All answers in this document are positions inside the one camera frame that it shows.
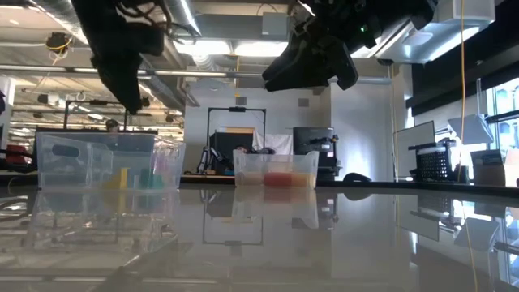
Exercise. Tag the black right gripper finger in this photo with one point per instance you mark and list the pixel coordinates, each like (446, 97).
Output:
(300, 71)
(344, 67)

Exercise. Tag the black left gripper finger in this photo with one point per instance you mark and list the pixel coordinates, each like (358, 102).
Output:
(121, 87)

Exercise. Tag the yellow wooden block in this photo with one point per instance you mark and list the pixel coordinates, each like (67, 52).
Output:
(123, 178)

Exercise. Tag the blue wooden cube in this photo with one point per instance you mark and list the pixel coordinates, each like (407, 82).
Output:
(146, 179)

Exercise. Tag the small green block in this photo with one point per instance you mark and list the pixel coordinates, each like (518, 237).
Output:
(159, 182)

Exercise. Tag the red wooden block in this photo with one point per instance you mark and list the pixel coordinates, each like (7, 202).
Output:
(277, 179)

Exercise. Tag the black spot lamp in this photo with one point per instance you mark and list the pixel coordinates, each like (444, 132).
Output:
(146, 101)

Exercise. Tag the person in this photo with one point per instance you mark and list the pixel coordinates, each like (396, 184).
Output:
(112, 125)
(242, 149)

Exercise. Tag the grey ceiling box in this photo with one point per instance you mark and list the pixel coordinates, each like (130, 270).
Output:
(275, 24)

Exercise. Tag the ceiling light panel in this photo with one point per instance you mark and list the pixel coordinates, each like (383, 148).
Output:
(251, 48)
(202, 46)

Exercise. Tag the black cabinet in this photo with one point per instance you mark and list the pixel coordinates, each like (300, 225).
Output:
(308, 136)

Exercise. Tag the white spot lamp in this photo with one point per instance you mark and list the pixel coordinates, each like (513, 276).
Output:
(52, 97)

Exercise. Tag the white cloth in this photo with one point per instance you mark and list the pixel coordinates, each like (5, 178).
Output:
(280, 142)

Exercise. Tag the grey ceiling pipe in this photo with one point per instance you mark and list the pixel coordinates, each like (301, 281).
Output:
(202, 74)

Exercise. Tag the clear plastic bin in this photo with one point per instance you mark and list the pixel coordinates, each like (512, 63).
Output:
(61, 170)
(275, 162)
(170, 162)

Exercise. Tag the white panel board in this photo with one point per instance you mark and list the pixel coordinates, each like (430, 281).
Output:
(415, 136)

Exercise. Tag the red object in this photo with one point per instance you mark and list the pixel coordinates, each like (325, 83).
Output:
(16, 154)

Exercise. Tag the black perforated crate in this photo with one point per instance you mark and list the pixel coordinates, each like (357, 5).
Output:
(434, 164)

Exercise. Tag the grey lamp shade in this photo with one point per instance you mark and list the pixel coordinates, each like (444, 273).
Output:
(472, 130)

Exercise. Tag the cardboard box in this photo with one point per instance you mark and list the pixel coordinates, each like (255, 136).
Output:
(490, 174)

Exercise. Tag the grey wall box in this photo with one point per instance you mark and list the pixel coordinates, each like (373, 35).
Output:
(241, 100)
(303, 102)

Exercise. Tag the black frame rig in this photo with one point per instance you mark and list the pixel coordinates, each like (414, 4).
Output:
(81, 103)
(237, 109)

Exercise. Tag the white rectangular air duct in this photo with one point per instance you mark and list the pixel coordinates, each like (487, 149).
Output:
(405, 44)

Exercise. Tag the black enclosure box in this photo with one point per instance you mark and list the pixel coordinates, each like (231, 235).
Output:
(227, 142)

